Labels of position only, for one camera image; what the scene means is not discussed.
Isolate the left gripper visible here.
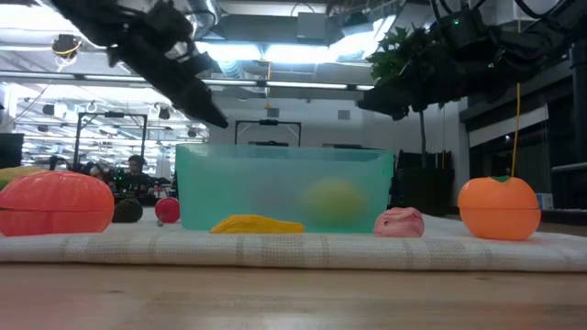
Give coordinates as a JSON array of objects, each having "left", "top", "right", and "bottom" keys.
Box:
[{"left": 107, "top": 0, "right": 229, "bottom": 129}]

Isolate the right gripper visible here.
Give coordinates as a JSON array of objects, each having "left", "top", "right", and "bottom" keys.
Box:
[{"left": 357, "top": 43, "right": 515, "bottom": 121}]

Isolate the yellow toy lemon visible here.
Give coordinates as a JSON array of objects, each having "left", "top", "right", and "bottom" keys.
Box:
[{"left": 300, "top": 178, "right": 368, "bottom": 226}]

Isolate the pink toy fruit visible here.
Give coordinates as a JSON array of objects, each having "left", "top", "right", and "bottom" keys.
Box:
[{"left": 373, "top": 206, "right": 426, "bottom": 239}]

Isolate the red toy cherry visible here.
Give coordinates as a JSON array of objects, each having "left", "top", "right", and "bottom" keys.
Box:
[{"left": 154, "top": 196, "right": 182, "bottom": 228}]

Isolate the small black toy fruit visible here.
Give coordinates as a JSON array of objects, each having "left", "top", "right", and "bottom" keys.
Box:
[{"left": 112, "top": 197, "right": 144, "bottom": 225}]

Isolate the orange toy with green leaf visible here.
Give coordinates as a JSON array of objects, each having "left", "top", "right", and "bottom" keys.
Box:
[{"left": 457, "top": 175, "right": 542, "bottom": 242}]

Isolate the yellow toy bell pepper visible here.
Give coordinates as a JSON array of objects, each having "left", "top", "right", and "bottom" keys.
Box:
[{"left": 0, "top": 166, "right": 47, "bottom": 189}]

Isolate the long ceiling light bar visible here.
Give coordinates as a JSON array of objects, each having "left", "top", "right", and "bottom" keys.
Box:
[{"left": 201, "top": 78, "right": 376, "bottom": 92}]

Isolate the person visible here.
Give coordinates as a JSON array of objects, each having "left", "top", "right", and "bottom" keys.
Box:
[
  {"left": 86, "top": 163, "right": 107, "bottom": 184},
  {"left": 121, "top": 154, "right": 155, "bottom": 193}
]

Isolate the teal translucent plastic container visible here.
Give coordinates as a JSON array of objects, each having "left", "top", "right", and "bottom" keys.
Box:
[{"left": 175, "top": 144, "right": 395, "bottom": 235}]

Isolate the yellow toy banana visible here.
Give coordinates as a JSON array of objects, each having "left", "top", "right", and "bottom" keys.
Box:
[{"left": 209, "top": 214, "right": 305, "bottom": 236}]

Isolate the white checked cloth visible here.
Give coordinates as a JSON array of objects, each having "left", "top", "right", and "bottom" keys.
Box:
[{"left": 0, "top": 211, "right": 587, "bottom": 274}]

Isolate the round orange toy fruit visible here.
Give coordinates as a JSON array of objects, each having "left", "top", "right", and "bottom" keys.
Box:
[{"left": 0, "top": 170, "right": 116, "bottom": 237}]

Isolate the black monitor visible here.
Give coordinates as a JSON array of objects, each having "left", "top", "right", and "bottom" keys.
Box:
[{"left": 0, "top": 132, "right": 25, "bottom": 170}]

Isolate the black metal frame rig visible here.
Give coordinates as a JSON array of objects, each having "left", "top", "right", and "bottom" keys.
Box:
[
  {"left": 72, "top": 111, "right": 149, "bottom": 175},
  {"left": 234, "top": 119, "right": 303, "bottom": 147}
]

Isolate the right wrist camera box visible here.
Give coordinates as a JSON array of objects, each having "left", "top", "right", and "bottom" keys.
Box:
[{"left": 437, "top": 7, "right": 488, "bottom": 47}]

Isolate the yellow hanging cord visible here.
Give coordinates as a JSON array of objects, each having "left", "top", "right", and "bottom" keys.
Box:
[{"left": 510, "top": 82, "right": 523, "bottom": 179}]

